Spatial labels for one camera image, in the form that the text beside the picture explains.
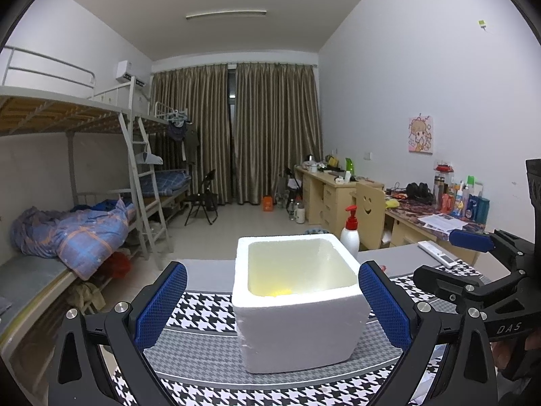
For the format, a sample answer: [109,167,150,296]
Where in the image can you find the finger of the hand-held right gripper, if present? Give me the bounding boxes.
[449,228,541,265]
[413,264,493,306]

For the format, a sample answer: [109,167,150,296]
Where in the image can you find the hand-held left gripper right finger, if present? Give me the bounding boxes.
[358,260,495,406]

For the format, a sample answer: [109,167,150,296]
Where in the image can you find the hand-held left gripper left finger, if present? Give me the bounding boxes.
[44,261,189,406]

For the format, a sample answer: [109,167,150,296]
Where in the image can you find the white foam box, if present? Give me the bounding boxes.
[232,232,369,375]

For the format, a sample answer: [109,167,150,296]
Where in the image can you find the white remote control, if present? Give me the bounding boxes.
[418,240,458,268]

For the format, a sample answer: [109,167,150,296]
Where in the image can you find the white paper sheets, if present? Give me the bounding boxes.
[418,213,468,232]

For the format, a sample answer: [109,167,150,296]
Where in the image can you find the group of toiletry bottles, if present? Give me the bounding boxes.
[433,163,491,223]

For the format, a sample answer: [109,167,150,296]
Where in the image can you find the houndstooth patterned mat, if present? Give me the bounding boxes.
[95,260,493,406]

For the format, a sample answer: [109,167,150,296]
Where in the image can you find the light wooden desk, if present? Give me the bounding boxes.
[382,195,487,263]
[295,166,385,225]

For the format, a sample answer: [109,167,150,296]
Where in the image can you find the black bag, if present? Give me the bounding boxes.
[406,182,436,204]

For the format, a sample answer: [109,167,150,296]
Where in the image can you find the white red pump bottle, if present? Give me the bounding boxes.
[340,205,361,258]

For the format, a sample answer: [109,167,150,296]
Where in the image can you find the olive cloth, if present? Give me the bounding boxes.
[68,281,106,314]

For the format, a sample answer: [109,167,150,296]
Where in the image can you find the wooden smiley chair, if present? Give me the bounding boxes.
[354,181,386,250]

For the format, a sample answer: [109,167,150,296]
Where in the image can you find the blue plaid blanket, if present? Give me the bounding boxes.
[10,197,130,280]

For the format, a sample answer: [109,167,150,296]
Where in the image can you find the white metal bunk bed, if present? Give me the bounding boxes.
[133,101,191,221]
[0,46,170,360]

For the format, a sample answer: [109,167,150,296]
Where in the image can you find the black folding chair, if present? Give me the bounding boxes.
[184,169,219,226]

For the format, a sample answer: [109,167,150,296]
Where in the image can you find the white bunk bed ladder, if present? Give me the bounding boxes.
[118,112,172,269]

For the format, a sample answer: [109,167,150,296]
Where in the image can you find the blue plaid bed sheet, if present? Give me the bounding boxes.
[139,169,191,197]

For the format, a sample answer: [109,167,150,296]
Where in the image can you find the grey mattress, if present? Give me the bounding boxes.
[0,256,64,309]

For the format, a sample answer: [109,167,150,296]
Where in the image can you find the dark hanging clothes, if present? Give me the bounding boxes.
[167,118,200,165]

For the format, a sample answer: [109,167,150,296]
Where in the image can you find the brown curtain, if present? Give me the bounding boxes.
[151,64,231,204]
[232,63,319,206]

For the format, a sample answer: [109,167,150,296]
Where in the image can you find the white air conditioner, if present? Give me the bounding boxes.
[116,60,146,86]

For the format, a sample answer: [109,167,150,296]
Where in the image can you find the ceiling tube light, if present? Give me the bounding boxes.
[185,8,268,20]

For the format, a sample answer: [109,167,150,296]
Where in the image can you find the pink cartoon wall poster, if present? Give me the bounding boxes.
[408,114,434,154]

